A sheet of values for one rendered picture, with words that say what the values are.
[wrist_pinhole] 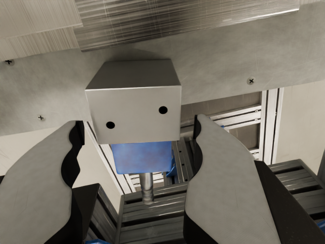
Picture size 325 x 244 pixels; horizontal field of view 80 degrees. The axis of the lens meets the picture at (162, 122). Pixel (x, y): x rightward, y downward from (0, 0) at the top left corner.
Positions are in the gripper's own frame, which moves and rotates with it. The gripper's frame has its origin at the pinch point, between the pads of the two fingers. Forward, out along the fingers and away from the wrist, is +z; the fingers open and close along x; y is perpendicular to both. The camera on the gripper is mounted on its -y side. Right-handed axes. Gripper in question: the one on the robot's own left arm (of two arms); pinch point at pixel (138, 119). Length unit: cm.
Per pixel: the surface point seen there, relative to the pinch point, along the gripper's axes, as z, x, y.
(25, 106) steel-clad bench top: 4.7, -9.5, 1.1
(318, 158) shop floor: 85, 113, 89
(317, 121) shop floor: 85, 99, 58
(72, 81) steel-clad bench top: 4.7, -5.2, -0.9
